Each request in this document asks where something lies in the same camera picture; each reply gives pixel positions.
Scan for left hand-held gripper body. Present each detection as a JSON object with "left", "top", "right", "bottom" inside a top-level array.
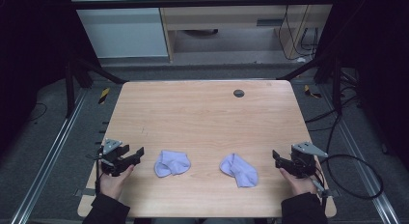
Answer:
[{"left": 95, "top": 138, "right": 135, "bottom": 178}]

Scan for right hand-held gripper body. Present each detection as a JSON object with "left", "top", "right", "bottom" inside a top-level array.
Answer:
[{"left": 283, "top": 141, "right": 330, "bottom": 180}]

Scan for light purple sock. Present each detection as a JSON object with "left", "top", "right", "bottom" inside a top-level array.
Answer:
[
  {"left": 219, "top": 153, "right": 259, "bottom": 189},
  {"left": 153, "top": 149, "right": 192, "bottom": 179}
]

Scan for person's right hand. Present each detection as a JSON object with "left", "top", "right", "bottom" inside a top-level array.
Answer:
[{"left": 278, "top": 161, "right": 323, "bottom": 197}]

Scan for person's left hand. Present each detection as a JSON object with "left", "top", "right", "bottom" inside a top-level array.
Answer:
[{"left": 96, "top": 159, "right": 136, "bottom": 201}]

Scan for black yellow striped tape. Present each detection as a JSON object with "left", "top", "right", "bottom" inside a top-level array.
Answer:
[
  {"left": 303, "top": 84, "right": 323, "bottom": 99},
  {"left": 97, "top": 87, "right": 111, "bottom": 105}
]

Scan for black metal stand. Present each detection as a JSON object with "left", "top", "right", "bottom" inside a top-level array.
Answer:
[
  {"left": 64, "top": 53, "right": 128, "bottom": 120},
  {"left": 277, "top": 49, "right": 343, "bottom": 116}
]

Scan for white cabinet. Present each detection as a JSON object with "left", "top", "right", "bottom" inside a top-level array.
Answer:
[{"left": 68, "top": 0, "right": 170, "bottom": 59}]

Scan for light wooden desk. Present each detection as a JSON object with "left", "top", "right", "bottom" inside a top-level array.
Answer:
[{"left": 156, "top": 0, "right": 332, "bottom": 63}]

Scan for black metal crossbar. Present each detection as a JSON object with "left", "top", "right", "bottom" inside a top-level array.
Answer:
[{"left": 69, "top": 0, "right": 338, "bottom": 11}]

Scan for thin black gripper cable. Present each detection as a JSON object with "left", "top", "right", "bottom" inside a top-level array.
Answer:
[{"left": 94, "top": 152, "right": 105, "bottom": 197}]

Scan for black floor cable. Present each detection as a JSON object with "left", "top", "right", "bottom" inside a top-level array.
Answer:
[{"left": 304, "top": 85, "right": 361, "bottom": 160}]

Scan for aluminium floor rail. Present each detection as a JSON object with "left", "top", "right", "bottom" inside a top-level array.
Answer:
[
  {"left": 319, "top": 85, "right": 401, "bottom": 224},
  {"left": 10, "top": 88, "right": 89, "bottom": 224}
]

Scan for black looped gripper cable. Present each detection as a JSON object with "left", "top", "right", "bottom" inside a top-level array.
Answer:
[{"left": 313, "top": 154, "right": 385, "bottom": 201}]

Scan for hanging black cables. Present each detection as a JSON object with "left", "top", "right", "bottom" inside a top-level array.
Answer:
[{"left": 277, "top": 5, "right": 320, "bottom": 62}]

